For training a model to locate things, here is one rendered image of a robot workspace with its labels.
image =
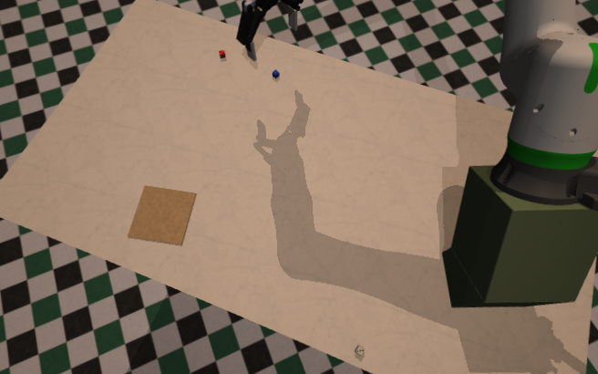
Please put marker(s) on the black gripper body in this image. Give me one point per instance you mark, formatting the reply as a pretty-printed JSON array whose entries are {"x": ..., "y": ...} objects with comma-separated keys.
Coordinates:
[{"x": 261, "y": 3}]

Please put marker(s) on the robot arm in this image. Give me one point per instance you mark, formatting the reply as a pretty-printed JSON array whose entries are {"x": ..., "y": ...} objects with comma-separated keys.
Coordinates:
[{"x": 553, "y": 132}]

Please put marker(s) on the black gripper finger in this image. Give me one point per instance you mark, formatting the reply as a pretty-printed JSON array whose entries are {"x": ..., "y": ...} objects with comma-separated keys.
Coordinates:
[
  {"x": 250, "y": 20},
  {"x": 293, "y": 7}
]

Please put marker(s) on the brown square mat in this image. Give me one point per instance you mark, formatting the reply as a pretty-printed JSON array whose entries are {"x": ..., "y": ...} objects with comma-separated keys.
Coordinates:
[{"x": 162, "y": 215}]

